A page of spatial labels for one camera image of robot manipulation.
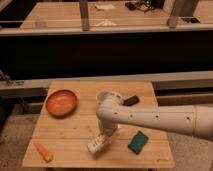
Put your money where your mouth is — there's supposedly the black rectangular block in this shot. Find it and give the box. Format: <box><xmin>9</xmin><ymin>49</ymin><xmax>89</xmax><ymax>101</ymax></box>
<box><xmin>123</xmin><ymin>95</ymin><xmax>139</xmax><ymax>106</ymax></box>

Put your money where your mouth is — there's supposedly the small wooden table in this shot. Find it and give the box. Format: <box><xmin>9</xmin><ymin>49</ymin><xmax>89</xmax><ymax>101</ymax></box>
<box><xmin>22</xmin><ymin>81</ymin><xmax>174</xmax><ymax>169</ymax></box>

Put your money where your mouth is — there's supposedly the orange ceramic bowl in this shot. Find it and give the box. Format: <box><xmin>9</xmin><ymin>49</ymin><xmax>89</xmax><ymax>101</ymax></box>
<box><xmin>45</xmin><ymin>90</ymin><xmax>77</xmax><ymax>117</ymax></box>

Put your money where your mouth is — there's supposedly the green sponge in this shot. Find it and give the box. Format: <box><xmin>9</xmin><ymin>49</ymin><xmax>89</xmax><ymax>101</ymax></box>
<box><xmin>128</xmin><ymin>131</ymin><xmax>149</xmax><ymax>155</ymax></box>

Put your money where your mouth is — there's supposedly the orange carrot piece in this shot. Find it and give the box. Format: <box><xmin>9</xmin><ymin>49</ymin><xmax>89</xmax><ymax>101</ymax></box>
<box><xmin>34</xmin><ymin>143</ymin><xmax>53</xmax><ymax>162</ymax></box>

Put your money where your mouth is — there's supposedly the folded white paper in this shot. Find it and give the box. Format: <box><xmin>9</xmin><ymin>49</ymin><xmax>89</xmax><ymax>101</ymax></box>
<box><xmin>95</xmin><ymin>20</ymin><xmax>117</xmax><ymax>27</ymax></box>

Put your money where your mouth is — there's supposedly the grey metal post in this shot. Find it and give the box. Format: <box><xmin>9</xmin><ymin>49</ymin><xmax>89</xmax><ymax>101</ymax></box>
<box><xmin>79</xmin><ymin>0</ymin><xmax>90</xmax><ymax>31</ymax></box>

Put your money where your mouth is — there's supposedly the white plastic bottle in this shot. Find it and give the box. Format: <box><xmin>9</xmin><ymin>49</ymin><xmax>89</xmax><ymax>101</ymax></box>
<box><xmin>87</xmin><ymin>134</ymin><xmax>113</xmax><ymax>155</ymax></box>

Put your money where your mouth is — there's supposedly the long wooden workbench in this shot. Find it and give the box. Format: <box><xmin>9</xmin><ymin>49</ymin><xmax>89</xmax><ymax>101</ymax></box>
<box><xmin>0</xmin><ymin>0</ymin><xmax>213</xmax><ymax>36</ymax></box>

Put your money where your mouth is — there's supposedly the white paper sheet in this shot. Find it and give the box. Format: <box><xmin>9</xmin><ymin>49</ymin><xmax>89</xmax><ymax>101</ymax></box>
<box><xmin>95</xmin><ymin>4</ymin><xmax>115</xmax><ymax>10</ymax></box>

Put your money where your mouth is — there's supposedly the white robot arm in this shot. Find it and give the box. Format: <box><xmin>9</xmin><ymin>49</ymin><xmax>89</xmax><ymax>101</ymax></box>
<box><xmin>96</xmin><ymin>91</ymin><xmax>213</xmax><ymax>141</ymax></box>

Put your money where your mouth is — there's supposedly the metal clamp at left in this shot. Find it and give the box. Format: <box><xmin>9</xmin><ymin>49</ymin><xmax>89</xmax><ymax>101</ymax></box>
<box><xmin>0</xmin><ymin>69</ymin><xmax>24</xmax><ymax>86</ymax></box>

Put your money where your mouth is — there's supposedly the black cable bundle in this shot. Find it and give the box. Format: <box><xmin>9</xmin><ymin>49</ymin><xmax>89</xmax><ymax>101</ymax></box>
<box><xmin>125</xmin><ymin>0</ymin><xmax>164</xmax><ymax>13</ymax></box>

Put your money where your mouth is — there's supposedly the white plastic cup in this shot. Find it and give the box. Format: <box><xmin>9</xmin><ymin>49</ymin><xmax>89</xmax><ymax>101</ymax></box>
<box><xmin>96</xmin><ymin>90</ymin><xmax>111</xmax><ymax>102</ymax></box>

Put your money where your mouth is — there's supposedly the grey metal bracket right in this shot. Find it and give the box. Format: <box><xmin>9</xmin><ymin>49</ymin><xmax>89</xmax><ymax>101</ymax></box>
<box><xmin>167</xmin><ymin>0</ymin><xmax>184</xmax><ymax>29</ymax></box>

